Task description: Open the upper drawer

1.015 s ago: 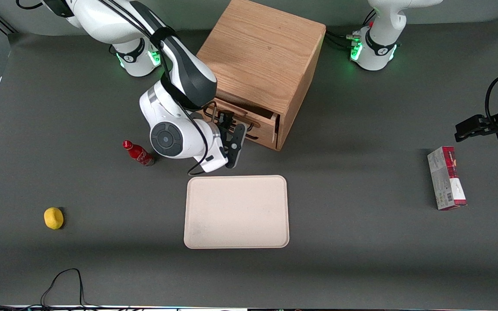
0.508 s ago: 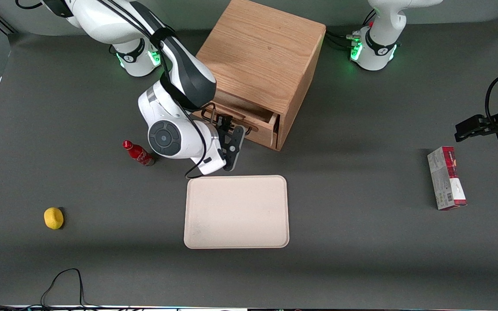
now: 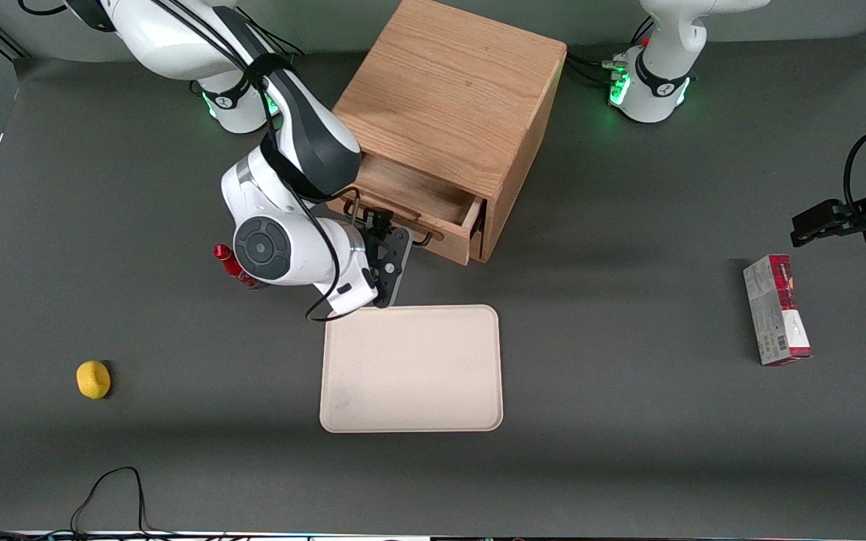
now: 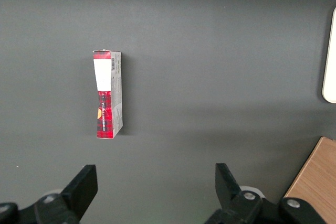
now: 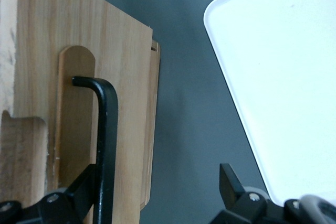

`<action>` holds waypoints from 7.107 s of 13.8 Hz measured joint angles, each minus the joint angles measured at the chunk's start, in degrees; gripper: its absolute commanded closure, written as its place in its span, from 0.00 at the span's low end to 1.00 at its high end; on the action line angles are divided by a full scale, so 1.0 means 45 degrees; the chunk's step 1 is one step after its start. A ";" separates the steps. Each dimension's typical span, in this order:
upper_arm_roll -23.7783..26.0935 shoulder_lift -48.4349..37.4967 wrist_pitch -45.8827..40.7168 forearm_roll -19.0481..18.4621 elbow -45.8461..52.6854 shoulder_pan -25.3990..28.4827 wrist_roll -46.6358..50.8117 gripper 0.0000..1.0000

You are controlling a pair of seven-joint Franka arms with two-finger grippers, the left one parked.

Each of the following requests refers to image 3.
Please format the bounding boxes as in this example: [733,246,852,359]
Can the black metal drawer handle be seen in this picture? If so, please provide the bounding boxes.
[343,197,435,248]

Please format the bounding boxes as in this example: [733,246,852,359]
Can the black left arm base cables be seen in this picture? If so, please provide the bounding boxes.
[565,53,627,89]

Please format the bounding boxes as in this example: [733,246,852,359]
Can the black right arm base cables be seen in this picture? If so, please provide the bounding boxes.
[234,6,304,57]

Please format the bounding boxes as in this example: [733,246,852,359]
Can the wooden two-drawer cabinet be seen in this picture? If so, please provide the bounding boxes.
[332,0,568,263]

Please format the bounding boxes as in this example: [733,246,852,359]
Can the yellow lemon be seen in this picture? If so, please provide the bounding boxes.
[76,360,112,400]

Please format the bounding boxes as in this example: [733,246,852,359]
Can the black cable on table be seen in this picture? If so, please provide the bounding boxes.
[0,466,227,540]

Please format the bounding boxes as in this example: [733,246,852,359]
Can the red and grey carton box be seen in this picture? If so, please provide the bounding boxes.
[743,254,813,367]

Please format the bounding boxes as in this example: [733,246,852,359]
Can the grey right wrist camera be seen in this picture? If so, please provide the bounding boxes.
[371,225,413,309]

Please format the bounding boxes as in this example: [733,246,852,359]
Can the cream rectangular tray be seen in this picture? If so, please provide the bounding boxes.
[319,304,504,434]

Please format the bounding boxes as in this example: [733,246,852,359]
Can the red cola bottle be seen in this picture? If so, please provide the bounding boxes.
[213,244,262,292]

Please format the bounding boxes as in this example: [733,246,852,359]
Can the black arm base cables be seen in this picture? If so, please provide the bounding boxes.
[234,6,304,57]
[565,53,627,89]

